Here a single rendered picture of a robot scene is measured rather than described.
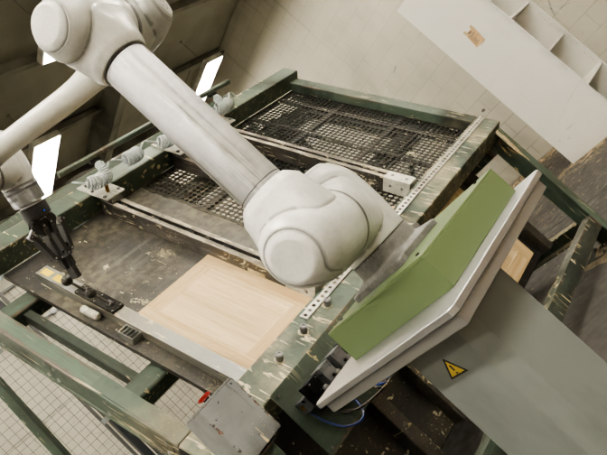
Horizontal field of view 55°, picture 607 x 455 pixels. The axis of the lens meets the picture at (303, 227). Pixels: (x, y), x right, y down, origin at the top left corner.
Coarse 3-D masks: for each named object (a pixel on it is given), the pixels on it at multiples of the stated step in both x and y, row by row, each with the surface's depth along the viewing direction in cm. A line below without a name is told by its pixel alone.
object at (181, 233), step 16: (96, 160) 237; (96, 192) 242; (112, 192) 241; (112, 208) 241; (128, 208) 238; (144, 208) 237; (144, 224) 234; (160, 224) 227; (176, 224) 228; (176, 240) 226; (192, 240) 220; (208, 240) 217; (224, 240) 217; (224, 256) 214; (240, 256) 208; (256, 256) 209; (320, 288) 197
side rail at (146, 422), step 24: (0, 312) 194; (0, 336) 191; (24, 336) 185; (24, 360) 189; (48, 360) 176; (72, 360) 175; (72, 384) 174; (96, 384) 168; (96, 408) 173; (120, 408) 161; (144, 408) 160; (144, 432) 161; (168, 432) 154
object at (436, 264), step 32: (480, 192) 118; (512, 192) 123; (448, 224) 108; (480, 224) 112; (416, 256) 104; (448, 256) 104; (384, 288) 110; (416, 288) 105; (448, 288) 101; (352, 320) 120; (384, 320) 115; (352, 352) 126
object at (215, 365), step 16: (64, 288) 204; (112, 320) 195; (128, 320) 189; (144, 320) 189; (144, 336) 187; (160, 336) 183; (176, 336) 183; (176, 352) 180; (192, 352) 177; (208, 352) 177; (208, 368) 174; (224, 368) 171; (240, 368) 171
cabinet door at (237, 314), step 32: (192, 288) 204; (224, 288) 203; (256, 288) 202; (288, 288) 201; (160, 320) 192; (192, 320) 191; (224, 320) 191; (256, 320) 190; (288, 320) 189; (224, 352) 179; (256, 352) 179
